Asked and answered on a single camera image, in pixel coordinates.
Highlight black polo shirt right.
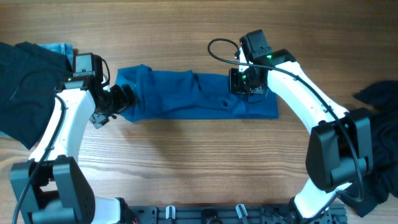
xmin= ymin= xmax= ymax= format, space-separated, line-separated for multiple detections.
xmin=341 ymin=80 xmax=397 ymax=218

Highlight left black cable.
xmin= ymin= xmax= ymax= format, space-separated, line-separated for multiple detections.
xmin=11 ymin=70 xmax=68 ymax=224

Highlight blue polo shirt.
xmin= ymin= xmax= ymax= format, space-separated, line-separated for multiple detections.
xmin=116 ymin=64 xmax=279 ymax=122

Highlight black cable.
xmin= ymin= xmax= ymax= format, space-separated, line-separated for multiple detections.
xmin=207 ymin=38 xmax=364 ymax=224
xmin=11 ymin=70 xmax=68 ymax=224

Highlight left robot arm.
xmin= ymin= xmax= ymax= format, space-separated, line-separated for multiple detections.
xmin=10 ymin=53 xmax=139 ymax=223

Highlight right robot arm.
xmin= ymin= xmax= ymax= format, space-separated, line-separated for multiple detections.
xmin=229 ymin=30 xmax=373 ymax=223

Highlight right black cable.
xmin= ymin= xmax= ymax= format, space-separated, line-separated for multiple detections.
xmin=207 ymin=38 xmax=364 ymax=224

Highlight light blue folded jeans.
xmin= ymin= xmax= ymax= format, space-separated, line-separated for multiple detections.
xmin=0 ymin=42 xmax=75 ymax=139

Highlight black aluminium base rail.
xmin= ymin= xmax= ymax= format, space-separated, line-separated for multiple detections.
xmin=124 ymin=203 xmax=348 ymax=224

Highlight black folded garment left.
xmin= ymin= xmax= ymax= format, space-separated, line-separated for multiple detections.
xmin=0 ymin=41 xmax=74 ymax=151

